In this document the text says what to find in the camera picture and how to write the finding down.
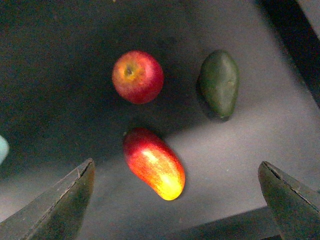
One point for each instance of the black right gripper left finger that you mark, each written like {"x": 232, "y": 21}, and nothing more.
{"x": 58, "y": 213}

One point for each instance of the red apple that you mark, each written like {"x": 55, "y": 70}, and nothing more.
{"x": 137, "y": 77}

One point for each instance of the green avocado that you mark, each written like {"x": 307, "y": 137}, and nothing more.
{"x": 219, "y": 80}

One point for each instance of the light blue plastic basket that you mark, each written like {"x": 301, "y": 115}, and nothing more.
{"x": 4, "y": 149}

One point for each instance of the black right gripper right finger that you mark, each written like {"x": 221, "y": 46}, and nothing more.
{"x": 295, "y": 207}

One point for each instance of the red yellow mango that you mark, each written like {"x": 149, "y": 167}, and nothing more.
{"x": 154, "y": 162}

